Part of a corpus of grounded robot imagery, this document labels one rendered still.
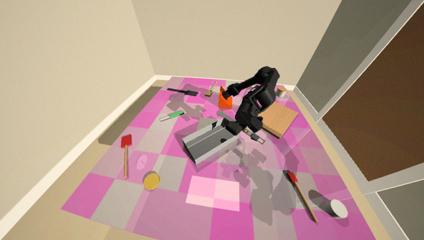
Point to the yellow round disc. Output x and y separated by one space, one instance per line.
151 181

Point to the dark grey rectangular tin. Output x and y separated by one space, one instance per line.
208 140

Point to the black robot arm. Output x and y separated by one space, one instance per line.
265 93

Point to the dark grey cylinder with white top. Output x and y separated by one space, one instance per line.
336 209

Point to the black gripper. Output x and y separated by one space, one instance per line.
235 128

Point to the grey canister with wooden lid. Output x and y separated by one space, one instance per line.
281 91

